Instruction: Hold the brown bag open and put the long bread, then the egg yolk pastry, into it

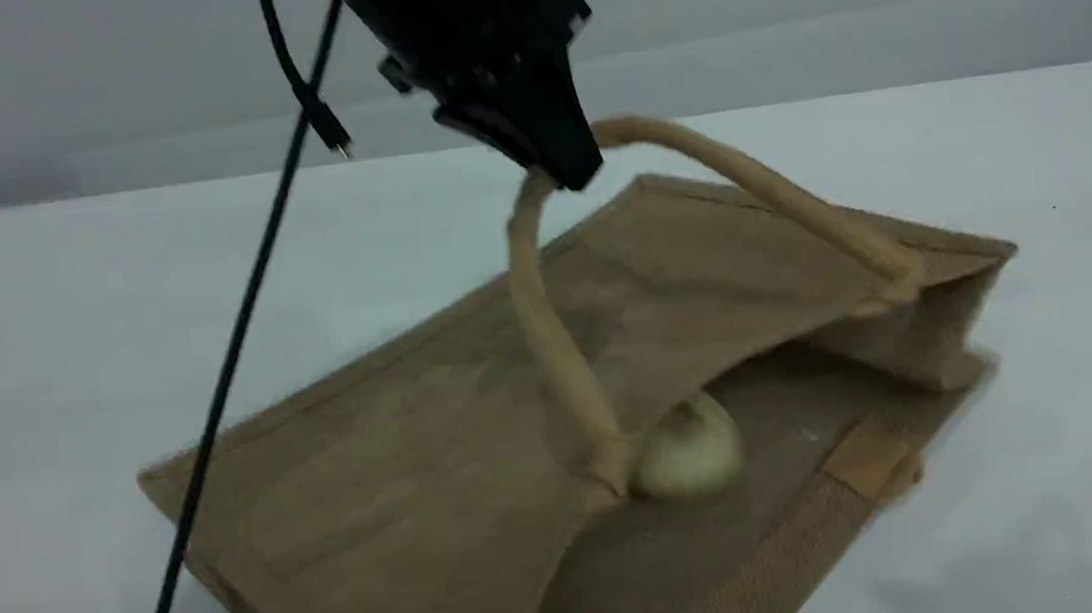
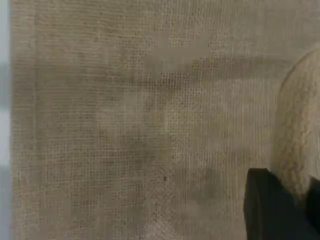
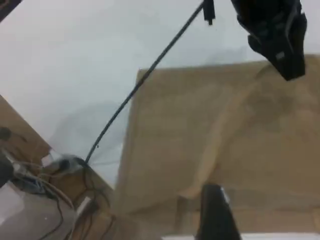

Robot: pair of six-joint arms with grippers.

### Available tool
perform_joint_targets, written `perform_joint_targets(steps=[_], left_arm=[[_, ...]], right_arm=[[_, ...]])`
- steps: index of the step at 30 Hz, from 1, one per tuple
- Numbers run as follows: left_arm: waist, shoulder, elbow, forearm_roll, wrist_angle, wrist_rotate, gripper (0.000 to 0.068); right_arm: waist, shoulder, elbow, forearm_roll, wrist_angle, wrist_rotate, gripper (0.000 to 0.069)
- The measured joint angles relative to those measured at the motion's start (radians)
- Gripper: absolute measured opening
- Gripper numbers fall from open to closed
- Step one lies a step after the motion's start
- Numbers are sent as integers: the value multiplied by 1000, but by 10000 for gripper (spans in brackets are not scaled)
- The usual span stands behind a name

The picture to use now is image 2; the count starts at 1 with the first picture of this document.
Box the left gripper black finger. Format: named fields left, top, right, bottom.
left=243, top=167, right=320, bottom=240
left=305, top=175, right=320, bottom=227

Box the brown burlap tote bag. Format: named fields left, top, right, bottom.
left=9, top=0, right=320, bottom=240

